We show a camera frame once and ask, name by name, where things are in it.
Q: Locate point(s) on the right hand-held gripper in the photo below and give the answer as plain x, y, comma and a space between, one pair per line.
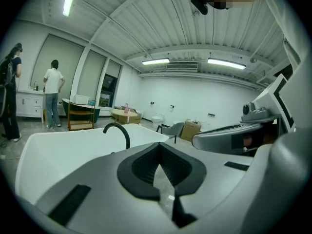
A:
270, 101

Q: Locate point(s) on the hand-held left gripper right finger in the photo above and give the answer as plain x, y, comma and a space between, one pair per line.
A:
214, 179

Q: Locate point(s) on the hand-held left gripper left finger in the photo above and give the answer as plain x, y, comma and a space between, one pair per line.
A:
102, 179

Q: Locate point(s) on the white bathtub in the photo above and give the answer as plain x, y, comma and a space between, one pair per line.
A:
61, 155

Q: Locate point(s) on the closed brown cardboard box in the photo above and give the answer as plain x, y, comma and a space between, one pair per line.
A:
190, 130

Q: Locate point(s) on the grey chair black legs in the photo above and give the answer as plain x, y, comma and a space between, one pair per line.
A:
171, 129

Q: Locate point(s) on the black curved faucet spout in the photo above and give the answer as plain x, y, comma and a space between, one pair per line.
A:
126, 135

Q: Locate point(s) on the wooden shelf rack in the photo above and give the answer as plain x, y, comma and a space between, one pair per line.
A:
80, 124

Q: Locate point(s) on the white toilet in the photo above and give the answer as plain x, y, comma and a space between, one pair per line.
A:
158, 119

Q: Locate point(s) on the round wooden table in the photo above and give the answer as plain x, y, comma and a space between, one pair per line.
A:
124, 113
134, 119

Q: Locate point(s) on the pink vase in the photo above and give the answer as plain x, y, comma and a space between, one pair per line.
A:
126, 109

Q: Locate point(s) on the ceiling air vent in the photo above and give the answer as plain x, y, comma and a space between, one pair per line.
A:
181, 66

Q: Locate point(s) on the white storage box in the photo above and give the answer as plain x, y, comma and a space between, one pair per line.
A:
81, 99

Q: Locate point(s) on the dark window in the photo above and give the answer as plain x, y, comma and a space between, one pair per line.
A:
107, 89

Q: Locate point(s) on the narrow grey roller blind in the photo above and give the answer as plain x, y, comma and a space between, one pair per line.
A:
93, 77

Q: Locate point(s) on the white vanity cabinet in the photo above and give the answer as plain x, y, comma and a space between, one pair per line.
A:
29, 105

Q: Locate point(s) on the short grey roller blind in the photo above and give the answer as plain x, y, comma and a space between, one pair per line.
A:
114, 68

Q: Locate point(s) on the wide grey roller blind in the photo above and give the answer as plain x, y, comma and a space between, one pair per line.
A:
61, 57

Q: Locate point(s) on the black head camera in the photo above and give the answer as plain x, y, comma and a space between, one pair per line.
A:
199, 2

